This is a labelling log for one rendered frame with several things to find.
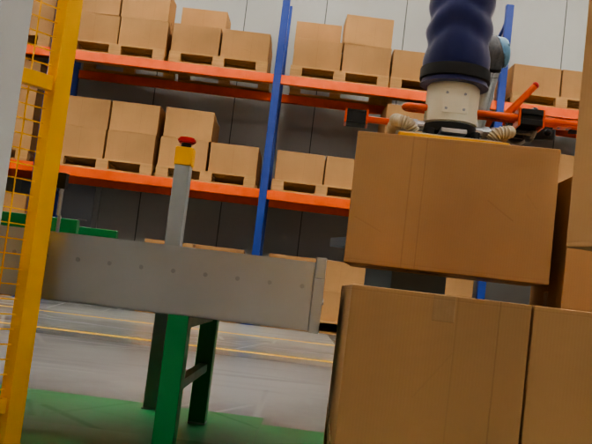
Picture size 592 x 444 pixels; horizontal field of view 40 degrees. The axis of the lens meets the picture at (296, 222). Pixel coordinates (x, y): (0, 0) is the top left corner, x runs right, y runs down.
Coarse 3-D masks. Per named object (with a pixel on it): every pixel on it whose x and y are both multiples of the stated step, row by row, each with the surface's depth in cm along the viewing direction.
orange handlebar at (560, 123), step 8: (408, 104) 262; (416, 104) 262; (424, 104) 262; (416, 112) 266; (424, 112) 266; (480, 112) 261; (488, 112) 261; (496, 112) 261; (368, 120) 290; (376, 120) 290; (384, 120) 290; (488, 120) 265; (496, 120) 265; (504, 120) 264; (512, 120) 261; (552, 120) 260; (560, 120) 259; (568, 120) 260; (560, 128) 262; (568, 128) 261; (576, 128) 263
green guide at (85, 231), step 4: (80, 228) 286; (84, 228) 286; (88, 228) 286; (92, 228) 286; (96, 228) 286; (80, 232) 286; (84, 232) 286; (88, 232) 286; (92, 232) 286; (96, 232) 285; (100, 232) 285; (104, 232) 285; (108, 232) 285; (112, 232) 285; (116, 232) 286; (100, 236) 285; (104, 236) 285; (108, 236) 285; (112, 236) 285; (116, 236) 286
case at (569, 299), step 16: (560, 192) 253; (560, 208) 251; (560, 224) 248; (560, 240) 246; (560, 256) 244; (576, 256) 239; (560, 272) 242; (576, 272) 238; (544, 288) 259; (560, 288) 240; (576, 288) 238; (544, 304) 256; (560, 304) 238; (576, 304) 238
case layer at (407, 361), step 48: (384, 288) 180; (336, 336) 276; (384, 336) 179; (432, 336) 179; (480, 336) 178; (528, 336) 178; (576, 336) 178; (336, 384) 213; (384, 384) 178; (432, 384) 178; (480, 384) 178; (528, 384) 177; (576, 384) 177; (336, 432) 178; (384, 432) 177; (432, 432) 177; (480, 432) 177; (528, 432) 176; (576, 432) 176
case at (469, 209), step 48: (384, 144) 246; (432, 144) 244; (480, 144) 242; (384, 192) 245; (432, 192) 243; (480, 192) 241; (528, 192) 240; (384, 240) 243; (432, 240) 242; (480, 240) 240; (528, 240) 238
